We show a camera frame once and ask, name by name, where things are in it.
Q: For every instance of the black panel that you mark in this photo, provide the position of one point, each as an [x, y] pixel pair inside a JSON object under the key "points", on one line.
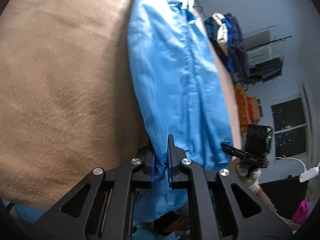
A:
{"points": [[285, 195]]}

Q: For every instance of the person's right forearm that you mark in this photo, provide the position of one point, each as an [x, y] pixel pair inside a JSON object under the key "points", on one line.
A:
{"points": [[266, 198]]}

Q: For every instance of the pile of clothes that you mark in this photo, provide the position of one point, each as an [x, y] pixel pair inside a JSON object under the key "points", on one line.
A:
{"points": [[232, 37]]}

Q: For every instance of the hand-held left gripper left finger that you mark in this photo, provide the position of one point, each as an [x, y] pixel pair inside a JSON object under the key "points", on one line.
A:
{"points": [[152, 170]]}

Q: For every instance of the window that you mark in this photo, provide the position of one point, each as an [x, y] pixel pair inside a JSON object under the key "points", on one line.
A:
{"points": [[287, 115]]}

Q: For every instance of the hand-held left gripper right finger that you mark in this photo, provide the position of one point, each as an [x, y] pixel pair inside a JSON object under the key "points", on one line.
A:
{"points": [[170, 170]]}

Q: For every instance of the blue zip coat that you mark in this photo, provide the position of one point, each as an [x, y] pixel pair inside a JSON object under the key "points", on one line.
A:
{"points": [[175, 80]]}

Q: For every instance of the pink bag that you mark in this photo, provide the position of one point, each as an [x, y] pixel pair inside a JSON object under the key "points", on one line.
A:
{"points": [[302, 211]]}

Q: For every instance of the orange box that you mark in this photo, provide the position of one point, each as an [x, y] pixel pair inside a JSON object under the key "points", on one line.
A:
{"points": [[241, 100]]}

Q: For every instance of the person's right hand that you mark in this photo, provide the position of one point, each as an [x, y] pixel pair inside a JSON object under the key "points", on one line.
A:
{"points": [[252, 178]]}

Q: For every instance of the white striped cloth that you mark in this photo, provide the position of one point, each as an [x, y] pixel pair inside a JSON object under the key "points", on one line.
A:
{"points": [[258, 53]]}

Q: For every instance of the tan blanket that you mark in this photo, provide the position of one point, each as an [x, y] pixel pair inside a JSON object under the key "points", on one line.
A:
{"points": [[62, 80]]}

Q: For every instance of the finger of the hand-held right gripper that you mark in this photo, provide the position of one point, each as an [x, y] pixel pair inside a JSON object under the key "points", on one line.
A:
{"points": [[231, 150]]}

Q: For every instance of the black clothes rack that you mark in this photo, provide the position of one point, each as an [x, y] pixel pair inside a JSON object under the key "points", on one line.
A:
{"points": [[282, 38]]}

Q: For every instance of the dark hanging clothes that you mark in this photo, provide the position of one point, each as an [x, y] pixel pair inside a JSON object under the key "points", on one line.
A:
{"points": [[267, 70]]}

